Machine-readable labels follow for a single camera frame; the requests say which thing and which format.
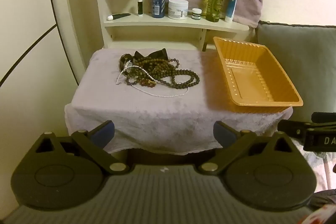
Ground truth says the orange plastic tray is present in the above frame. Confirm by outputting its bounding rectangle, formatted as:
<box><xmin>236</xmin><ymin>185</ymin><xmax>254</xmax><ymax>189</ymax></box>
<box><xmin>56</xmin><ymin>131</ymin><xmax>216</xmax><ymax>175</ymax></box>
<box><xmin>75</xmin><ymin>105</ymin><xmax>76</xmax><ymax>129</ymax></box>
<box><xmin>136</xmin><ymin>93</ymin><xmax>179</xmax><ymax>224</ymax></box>
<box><xmin>212</xmin><ymin>36</ymin><xmax>304</xmax><ymax>113</ymax></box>

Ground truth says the black tube with white cap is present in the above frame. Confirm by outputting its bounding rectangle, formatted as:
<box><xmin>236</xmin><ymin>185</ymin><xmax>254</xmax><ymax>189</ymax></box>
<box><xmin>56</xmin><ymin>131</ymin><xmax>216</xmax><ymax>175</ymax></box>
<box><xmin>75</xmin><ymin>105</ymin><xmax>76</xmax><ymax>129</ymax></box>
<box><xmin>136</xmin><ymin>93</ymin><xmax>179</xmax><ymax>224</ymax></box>
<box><xmin>106</xmin><ymin>13</ymin><xmax>132</xmax><ymax>21</ymax></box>

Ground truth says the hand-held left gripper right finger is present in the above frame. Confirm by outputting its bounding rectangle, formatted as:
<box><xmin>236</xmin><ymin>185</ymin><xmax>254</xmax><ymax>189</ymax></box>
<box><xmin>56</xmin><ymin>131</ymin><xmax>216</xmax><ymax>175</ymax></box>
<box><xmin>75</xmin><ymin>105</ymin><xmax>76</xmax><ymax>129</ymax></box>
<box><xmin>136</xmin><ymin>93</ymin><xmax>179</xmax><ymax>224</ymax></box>
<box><xmin>198</xmin><ymin>121</ymin><xmax>298</xmax><ymax>174</ymax></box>

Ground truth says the reddish brown bead bracelet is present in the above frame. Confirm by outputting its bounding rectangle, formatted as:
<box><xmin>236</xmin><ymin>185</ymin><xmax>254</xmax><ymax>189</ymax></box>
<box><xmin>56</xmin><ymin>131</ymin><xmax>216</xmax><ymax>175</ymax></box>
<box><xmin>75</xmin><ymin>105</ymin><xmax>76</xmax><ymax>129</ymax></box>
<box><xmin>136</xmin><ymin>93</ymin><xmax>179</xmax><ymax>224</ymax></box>
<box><xmin>140</xmin><ymin>78</ymin><xmax>158</xmax><ymax>88</ymax></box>

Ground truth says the white cream jar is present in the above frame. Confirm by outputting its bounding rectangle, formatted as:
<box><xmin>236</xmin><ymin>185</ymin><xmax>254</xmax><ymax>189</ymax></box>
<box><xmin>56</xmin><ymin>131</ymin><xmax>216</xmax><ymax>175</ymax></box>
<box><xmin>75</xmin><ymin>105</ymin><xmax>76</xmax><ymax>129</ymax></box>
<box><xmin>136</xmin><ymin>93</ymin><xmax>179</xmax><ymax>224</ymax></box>
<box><xmin>168</xmin><ymin>0</ymin><xmax>190</xmax><ymax>20</ymax></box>

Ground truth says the black cable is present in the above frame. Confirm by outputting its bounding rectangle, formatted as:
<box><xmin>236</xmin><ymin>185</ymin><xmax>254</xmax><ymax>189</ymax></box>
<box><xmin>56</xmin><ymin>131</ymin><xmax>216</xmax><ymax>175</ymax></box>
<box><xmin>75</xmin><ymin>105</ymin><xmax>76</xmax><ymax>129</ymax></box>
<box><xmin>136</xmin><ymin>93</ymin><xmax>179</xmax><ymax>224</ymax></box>
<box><xmin>0</xmin><ymin>24</ymin><xmax>58</xmax><ymax>86</ymax></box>

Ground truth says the lavender fleece table cloth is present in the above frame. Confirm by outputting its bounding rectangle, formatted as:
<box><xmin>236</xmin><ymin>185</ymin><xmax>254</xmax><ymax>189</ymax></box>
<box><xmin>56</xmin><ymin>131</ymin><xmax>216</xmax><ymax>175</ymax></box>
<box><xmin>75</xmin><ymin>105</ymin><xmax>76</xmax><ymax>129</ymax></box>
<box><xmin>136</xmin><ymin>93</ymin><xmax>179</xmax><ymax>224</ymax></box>
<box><xmin>64</xmin><ymin>48</ymin><xmax>293</xmax><ymax>155</ymax></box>

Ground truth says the dark green bead necklace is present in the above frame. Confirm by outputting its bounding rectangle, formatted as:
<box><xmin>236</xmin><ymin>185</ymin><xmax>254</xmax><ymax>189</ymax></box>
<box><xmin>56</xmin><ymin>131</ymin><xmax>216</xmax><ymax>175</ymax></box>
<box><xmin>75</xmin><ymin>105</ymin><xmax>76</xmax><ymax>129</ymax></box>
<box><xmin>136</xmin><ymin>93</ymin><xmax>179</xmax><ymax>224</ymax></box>
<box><xmin>125</xmin><ymin>67</ymin><xmax>200</xmax><ymax>90</ymax></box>

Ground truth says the dark glossy round ornament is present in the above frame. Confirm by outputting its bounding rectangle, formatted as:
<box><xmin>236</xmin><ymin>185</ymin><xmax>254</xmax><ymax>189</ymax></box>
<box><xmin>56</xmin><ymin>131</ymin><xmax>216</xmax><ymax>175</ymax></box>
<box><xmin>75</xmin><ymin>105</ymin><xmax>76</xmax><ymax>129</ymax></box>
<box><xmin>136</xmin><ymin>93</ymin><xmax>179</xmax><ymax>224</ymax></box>
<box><xmin>120</xmin><ymin>54</ymin><xmax>135</xmax><ymax>68</ymax></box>

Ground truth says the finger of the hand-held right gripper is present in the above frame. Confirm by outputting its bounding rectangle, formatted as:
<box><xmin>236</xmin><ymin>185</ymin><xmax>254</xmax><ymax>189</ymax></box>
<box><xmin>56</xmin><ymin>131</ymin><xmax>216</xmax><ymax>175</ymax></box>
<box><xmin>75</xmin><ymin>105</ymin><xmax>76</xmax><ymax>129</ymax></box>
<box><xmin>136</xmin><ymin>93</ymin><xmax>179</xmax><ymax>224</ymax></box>
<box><xmin>311</xmin><ymin>112</ymin><xmax>336</xmax><ymax>124</ymax></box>
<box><xmin>278</xmin><ymin>120</ymin><xmax>315</xmax><ymax>139</ymax></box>

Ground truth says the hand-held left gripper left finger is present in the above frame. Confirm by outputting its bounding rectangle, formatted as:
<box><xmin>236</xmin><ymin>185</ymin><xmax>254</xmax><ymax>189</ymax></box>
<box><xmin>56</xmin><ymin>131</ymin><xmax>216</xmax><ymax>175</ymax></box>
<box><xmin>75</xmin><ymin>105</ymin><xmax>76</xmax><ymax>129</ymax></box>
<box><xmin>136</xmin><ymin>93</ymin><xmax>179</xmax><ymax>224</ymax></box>
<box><xmin>34</xmin><ymin>120</ymin><xmax>128</xmax><ymax>174</ymax></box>

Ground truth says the white pearl necklace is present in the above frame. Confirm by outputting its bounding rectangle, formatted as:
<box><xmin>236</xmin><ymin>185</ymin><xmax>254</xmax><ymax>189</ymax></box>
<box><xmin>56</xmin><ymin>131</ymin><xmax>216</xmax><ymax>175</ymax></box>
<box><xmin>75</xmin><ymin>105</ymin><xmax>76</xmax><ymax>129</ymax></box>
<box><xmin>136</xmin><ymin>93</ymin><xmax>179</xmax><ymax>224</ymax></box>
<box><xmin>115</xmin><ymin>61</ymin><xmax>190</xmax><ymax>98</ymax></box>

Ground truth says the grey cushion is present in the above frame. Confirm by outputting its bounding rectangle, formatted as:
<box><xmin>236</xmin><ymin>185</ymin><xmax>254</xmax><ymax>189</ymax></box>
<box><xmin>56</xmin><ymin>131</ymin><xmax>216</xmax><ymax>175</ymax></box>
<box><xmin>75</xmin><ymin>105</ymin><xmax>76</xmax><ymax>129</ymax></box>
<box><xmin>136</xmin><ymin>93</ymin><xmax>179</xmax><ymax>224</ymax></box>
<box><xmin>256</xmin><ymin>20</ymin><xmax>336</xmax><ymax>123</ymax></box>

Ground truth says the blue white tube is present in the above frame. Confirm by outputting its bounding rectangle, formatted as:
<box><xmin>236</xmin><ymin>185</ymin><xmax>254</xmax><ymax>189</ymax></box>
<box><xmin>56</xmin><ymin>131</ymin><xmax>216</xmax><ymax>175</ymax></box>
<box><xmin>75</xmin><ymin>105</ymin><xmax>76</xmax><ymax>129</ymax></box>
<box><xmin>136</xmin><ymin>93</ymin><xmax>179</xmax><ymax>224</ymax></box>
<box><xmin>224</xmin><ymin>0</ymin><xmax>239</xmax><ymax>23</ymax></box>

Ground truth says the cream shelf unit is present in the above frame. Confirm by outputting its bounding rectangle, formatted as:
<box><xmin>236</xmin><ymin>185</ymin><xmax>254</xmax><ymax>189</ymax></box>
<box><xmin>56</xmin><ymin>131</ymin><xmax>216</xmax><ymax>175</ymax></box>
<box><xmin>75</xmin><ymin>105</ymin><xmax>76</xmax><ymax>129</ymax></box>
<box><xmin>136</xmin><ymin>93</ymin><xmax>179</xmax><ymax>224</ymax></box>
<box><xmin>62</xmin><ymin>0</ymin><xmax>250</xmax><ymax>67</ymax></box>

